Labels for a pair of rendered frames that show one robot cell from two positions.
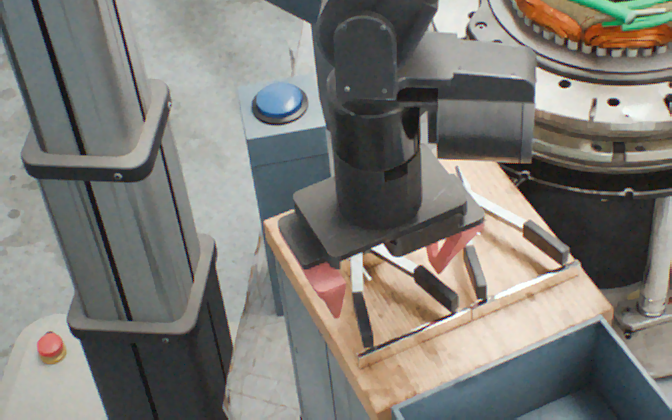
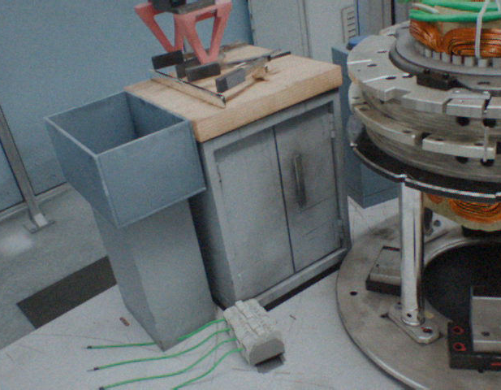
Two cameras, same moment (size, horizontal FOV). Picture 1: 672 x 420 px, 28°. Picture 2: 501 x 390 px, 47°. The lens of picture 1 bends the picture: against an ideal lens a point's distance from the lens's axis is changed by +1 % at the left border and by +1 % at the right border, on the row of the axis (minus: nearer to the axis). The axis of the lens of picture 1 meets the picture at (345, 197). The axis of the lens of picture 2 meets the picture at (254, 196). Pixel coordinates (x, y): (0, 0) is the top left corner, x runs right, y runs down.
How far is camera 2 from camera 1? 1.06 m
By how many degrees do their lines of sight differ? 63
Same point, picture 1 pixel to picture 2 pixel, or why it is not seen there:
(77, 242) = not seen: hidden behind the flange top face
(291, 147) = (343, 64)
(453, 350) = (161, 93)
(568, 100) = (364, 55)
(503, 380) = (157, 123)
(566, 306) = (196, 110)
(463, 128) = not seen: outside the picture
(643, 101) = (378, 71)
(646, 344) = (379, 327)
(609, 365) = (179, 155)
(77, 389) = not seen: hidden behind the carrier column
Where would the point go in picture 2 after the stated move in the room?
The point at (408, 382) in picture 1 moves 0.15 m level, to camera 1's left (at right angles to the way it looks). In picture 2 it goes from (141, 89) to (134, 60)
